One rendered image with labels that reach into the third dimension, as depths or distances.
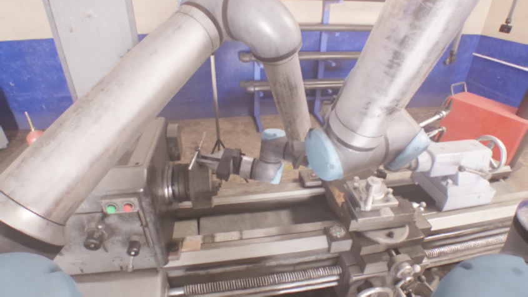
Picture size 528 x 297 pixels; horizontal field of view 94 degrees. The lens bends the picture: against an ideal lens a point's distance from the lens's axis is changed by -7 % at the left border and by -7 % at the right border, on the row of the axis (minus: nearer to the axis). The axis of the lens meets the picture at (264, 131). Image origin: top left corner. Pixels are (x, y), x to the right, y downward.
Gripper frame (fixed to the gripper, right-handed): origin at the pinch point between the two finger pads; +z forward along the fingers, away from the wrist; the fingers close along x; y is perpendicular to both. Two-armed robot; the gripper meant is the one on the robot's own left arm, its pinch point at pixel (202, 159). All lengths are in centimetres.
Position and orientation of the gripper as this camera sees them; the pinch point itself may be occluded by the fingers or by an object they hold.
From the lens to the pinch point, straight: 115.7
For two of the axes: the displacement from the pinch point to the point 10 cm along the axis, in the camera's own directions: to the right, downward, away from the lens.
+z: -9.8, -1.6, 1.3
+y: -0.2, 6.8, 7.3
